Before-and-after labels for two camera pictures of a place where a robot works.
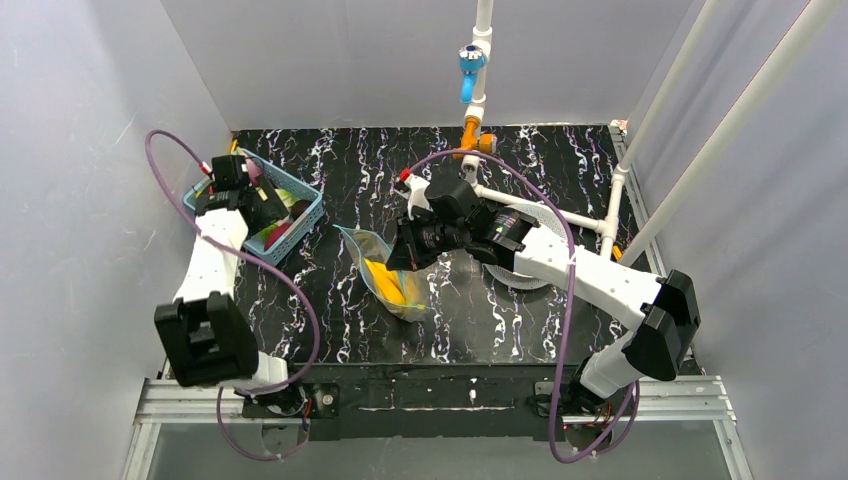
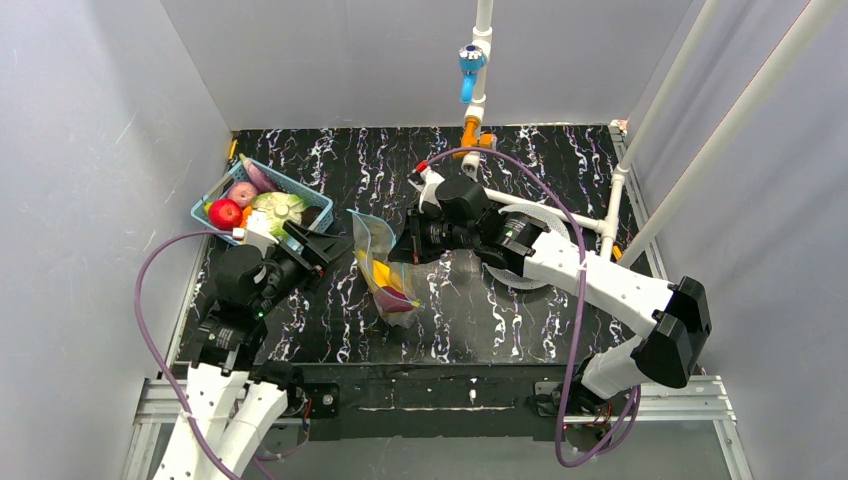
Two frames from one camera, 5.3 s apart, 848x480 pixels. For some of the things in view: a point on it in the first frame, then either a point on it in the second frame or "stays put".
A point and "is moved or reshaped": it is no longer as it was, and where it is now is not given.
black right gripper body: (408, 240) stays put
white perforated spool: (549, 222) stays put
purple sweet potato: (275, 233) is moved or reshaped
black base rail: (411, 402) stays put
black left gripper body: (266, 214) -> (308, 254)
